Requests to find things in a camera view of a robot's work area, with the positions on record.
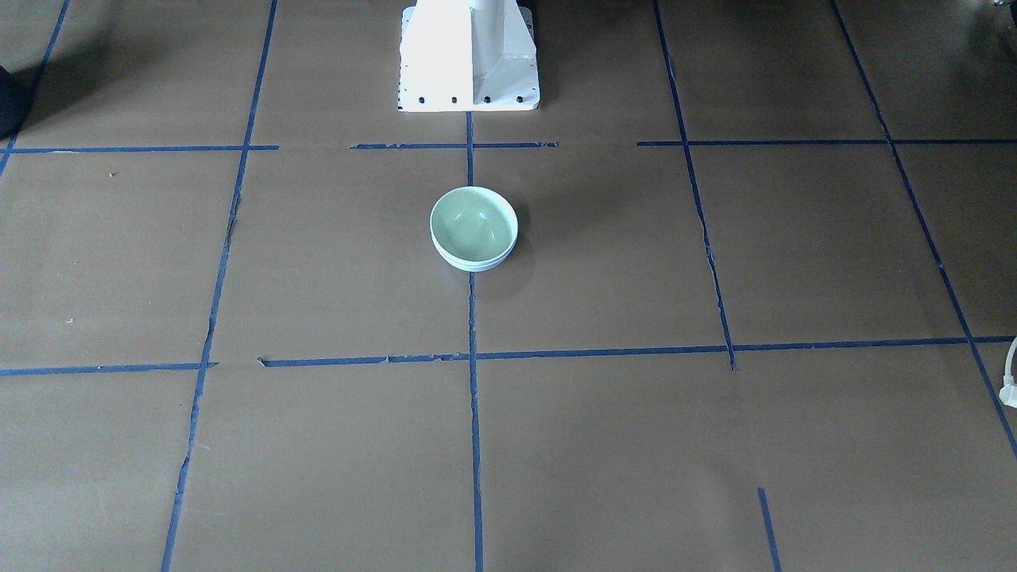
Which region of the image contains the white power plug cable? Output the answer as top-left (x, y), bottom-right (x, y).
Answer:
top-left (1000, 337), bottom-right (1017, 409)

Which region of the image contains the green bowl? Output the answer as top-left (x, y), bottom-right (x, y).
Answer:
top-left (429, 186), bottom-right (519, 261)

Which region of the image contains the blue bowl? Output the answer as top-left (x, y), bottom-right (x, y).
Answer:
top-left (435, 244), bottom-right (513, 272)

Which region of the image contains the white camera mast base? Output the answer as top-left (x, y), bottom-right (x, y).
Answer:
top-left (397, 1), bottom-right (541, 113)

